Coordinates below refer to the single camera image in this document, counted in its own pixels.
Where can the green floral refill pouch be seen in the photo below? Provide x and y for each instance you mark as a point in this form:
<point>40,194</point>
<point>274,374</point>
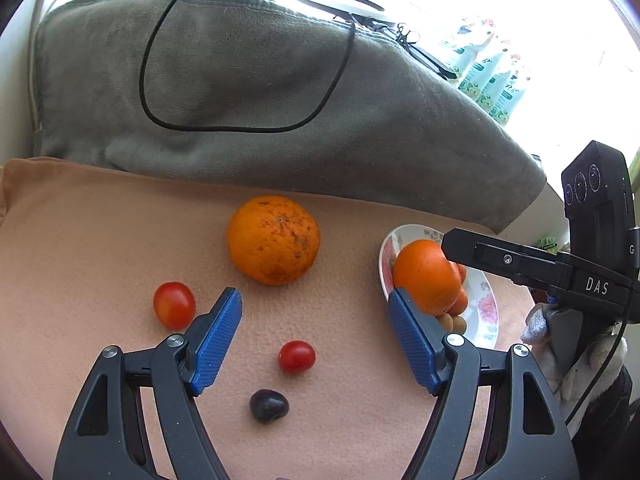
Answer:
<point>462,52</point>
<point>480,72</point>
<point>507,107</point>
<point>497,91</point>

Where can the orange cherry tomato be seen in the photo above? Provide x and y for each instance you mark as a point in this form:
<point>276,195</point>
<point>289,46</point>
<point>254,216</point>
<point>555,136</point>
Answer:
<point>462,272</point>

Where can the grey towel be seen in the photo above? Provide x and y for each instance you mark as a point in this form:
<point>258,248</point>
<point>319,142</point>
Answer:
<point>250,60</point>

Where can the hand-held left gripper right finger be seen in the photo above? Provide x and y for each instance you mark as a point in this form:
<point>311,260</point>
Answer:
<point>417,335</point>

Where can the smooth orange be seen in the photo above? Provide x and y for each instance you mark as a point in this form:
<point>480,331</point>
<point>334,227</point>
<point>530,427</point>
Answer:
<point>425,275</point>

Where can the person's right forearm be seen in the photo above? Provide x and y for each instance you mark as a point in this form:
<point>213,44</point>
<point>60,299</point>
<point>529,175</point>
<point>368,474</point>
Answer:
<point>607,420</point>

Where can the large red cherry tomato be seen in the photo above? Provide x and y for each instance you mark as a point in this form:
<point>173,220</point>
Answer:
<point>174,305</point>

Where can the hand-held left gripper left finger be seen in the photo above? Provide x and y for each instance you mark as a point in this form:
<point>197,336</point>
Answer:
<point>215,345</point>

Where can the small tangerine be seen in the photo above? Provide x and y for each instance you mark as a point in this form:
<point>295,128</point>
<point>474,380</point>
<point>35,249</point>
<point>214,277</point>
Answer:
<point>459,302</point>

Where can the green snack packet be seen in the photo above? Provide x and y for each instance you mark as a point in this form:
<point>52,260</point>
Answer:
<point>550,243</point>

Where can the white floral plate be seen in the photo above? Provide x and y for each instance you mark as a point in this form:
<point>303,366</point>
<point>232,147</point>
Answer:
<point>480,310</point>

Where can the small red cherry tomato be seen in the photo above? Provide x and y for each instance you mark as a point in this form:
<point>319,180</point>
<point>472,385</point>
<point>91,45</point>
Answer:
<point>297,356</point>

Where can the peach blanket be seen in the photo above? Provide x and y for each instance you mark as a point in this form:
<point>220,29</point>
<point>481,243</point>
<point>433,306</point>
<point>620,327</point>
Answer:
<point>100,240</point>

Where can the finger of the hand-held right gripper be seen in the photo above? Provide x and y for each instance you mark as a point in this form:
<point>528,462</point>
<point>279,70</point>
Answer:
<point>495,257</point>

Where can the tan longan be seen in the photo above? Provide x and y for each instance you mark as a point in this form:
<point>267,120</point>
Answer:
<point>444,321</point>
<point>458,325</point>

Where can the black tripod stand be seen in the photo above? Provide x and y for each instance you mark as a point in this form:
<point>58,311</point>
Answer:
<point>425,55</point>

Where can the speckled orange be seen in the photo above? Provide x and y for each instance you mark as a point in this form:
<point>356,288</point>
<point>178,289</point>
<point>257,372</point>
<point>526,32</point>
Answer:
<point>274,240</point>

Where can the dark purple grape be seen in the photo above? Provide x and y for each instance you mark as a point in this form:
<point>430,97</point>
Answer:
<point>269,405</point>

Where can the person's right hand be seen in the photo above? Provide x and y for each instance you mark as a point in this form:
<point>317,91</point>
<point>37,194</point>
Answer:
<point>595,365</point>

